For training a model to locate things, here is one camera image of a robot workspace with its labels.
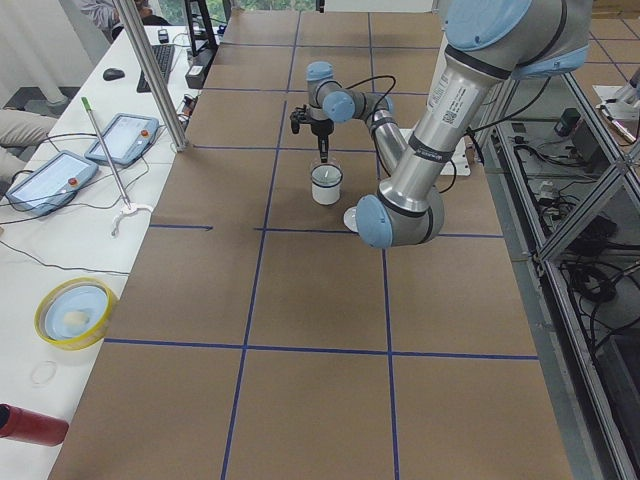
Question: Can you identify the yellow rimmed bowl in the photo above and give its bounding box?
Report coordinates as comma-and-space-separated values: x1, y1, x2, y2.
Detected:
34, 277, 118, 351

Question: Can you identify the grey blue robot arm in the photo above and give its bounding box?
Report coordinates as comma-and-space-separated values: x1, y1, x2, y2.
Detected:
306, 0, 593, 249

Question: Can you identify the green tipped grabber stick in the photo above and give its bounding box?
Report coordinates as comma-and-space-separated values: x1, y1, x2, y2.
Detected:
81, 96, 153, 238

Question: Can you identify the teach pendant tablet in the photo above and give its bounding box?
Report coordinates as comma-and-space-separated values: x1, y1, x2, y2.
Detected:
6, 150, 98, 216
101, 113, 160, 167

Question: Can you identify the red bottle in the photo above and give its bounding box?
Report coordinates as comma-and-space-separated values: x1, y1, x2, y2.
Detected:
1, 404, 69, 446

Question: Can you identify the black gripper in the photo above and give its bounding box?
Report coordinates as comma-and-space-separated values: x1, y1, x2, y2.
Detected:
308, 105, 332, 163

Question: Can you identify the teach pendant tablet far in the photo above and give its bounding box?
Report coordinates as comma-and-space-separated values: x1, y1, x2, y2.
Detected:
101, 113, 160, 167

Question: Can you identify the teach pendant tablet near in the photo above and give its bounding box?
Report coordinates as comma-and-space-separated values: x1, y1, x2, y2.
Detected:
6, 150, 98, 216

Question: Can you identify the white enamel cup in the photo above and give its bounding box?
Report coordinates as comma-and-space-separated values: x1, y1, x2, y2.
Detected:
310, 163, 343, 206

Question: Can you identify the aluminium frame post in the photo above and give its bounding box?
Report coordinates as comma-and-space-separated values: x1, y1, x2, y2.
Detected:
114, 0, 188, 152

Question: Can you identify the black computer mouse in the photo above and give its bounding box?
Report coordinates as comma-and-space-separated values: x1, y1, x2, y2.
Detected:
102, 68, 125, 81

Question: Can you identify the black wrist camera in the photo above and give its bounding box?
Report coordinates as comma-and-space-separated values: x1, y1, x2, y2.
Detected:
289, 105, 309, 135

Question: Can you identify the black keyboard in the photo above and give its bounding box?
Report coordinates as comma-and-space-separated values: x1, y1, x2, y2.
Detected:
136, 43, 177, 94

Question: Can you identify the black braided cable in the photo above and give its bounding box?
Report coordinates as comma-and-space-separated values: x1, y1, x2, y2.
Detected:
344, 74, 516, 194

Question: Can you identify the clear plastic funnel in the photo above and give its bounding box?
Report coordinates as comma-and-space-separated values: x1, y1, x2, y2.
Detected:
310, 159, 343, 188

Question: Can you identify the white cup lid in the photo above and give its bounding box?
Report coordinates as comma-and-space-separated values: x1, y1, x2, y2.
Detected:
343, 206, 358, 233

